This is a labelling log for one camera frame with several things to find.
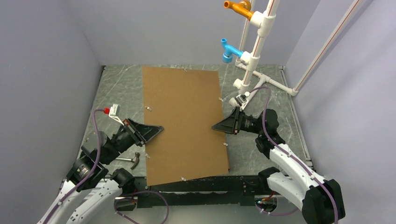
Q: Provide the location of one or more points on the small claw hammer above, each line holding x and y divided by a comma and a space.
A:
135, 161

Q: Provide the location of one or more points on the orange pipe fitting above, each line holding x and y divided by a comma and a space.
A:
243, 8

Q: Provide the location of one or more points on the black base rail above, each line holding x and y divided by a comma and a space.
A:
243, 190

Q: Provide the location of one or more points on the brown cardboard backing board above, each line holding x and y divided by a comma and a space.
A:
187, 104

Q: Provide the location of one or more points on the blue pipe fitting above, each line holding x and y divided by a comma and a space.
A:
229, 51

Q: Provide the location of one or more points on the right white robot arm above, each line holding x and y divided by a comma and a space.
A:
319, 200

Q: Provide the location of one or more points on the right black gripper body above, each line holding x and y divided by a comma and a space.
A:
249, 124

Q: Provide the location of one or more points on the white pvc pipe stand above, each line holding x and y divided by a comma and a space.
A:
264, 21

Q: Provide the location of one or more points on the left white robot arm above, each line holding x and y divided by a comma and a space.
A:
82, 196

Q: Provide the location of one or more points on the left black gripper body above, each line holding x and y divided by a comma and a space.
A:
122, 141

